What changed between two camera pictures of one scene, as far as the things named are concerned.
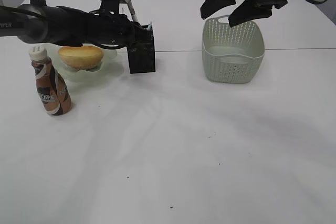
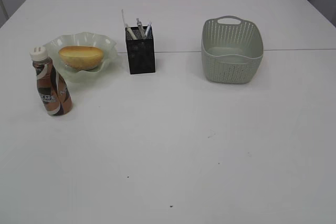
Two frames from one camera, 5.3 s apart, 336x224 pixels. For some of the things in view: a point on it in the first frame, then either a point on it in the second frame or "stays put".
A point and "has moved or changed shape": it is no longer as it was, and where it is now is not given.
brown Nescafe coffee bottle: [54, 92] stays put
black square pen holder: [141, 51] stays put
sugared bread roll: [81, 57] stays put
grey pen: [130, 5] has moved or changed shape
